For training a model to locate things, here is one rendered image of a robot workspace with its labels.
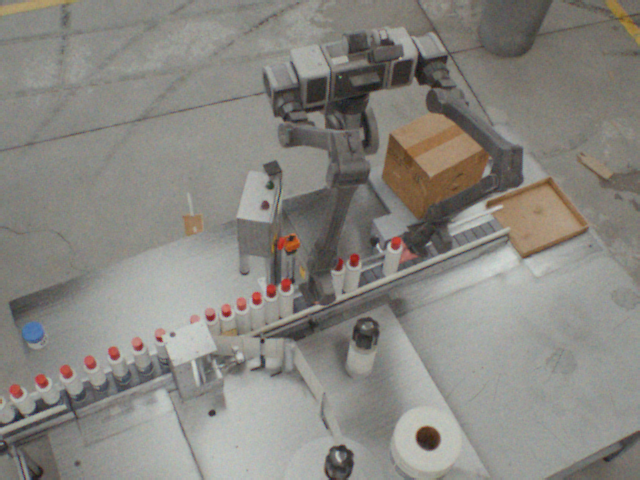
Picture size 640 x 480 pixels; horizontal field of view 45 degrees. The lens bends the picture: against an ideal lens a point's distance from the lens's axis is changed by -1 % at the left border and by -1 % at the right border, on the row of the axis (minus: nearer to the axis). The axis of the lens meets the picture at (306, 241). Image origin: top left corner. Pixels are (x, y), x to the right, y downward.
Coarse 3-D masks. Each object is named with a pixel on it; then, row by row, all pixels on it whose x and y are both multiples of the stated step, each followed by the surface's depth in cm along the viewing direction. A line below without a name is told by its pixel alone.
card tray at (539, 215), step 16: (512, 192) 300; (528, 192) 303; (544, 192) 304; (560, 192) 301; (512, 208) 299; (528, 208) 299; (544, 208) 299; (560, 208) 299; (576, 208) 295; (512, 224) 295; (528, 224) 295; (544, 224) 295; (560, 224) 295; (576, 224) 296; (512, 240) 291; (528, 240) 291; (544, 240) 291; (560, 240) 290
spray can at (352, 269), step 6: (354, 258) 254; (348, 264) 257; (354, 264) 255; (360, 264) 258; (348, 270) 258; (354, 270) 257; (348, 276) 261; (354, 276) 260; (348, 282) 264; (354, 282) 263; (348, 288) 267; (354, 288) 267
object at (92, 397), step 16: (480, 224) 288; (496, 224) 289; (464, 240) 284; (432, 256) 280; (368, 272) 275; (304, 304) 268; (336, 304) 268; (256, 336) 260; (160, 368) 253; (112, 384) 249; (128, 384) 250; (96, 400) 246
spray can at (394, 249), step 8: (392, 240) 259; (400, 240) 259; (392, 248) 261; (400, 248) 262; (392, 256) 263; (400, 256) 266; (384, 264) 270; (392, 264) 267; (384, 272) 273; (392, 272) 271
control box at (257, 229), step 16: (256, 176) 222; (256, 192) 219; (272, 192) 219; (240, 208) 216; (256, 208) 216; (272, 208) 217; (240, 224) 217; (256, 224) 215; (272, 224) 216; (240, 240) 224; (256, 240) 222; (272, 240) 223
